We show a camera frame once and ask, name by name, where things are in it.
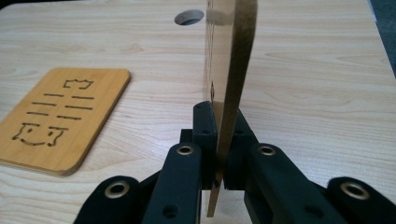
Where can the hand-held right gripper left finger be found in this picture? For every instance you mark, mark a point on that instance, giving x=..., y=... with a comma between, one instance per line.
x=180, y=186

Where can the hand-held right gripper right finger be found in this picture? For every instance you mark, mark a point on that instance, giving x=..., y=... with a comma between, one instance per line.
x=274, y=193

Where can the orange engraved wooden board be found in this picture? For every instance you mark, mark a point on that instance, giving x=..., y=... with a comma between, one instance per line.
x=230, y=62
x=62, y=124

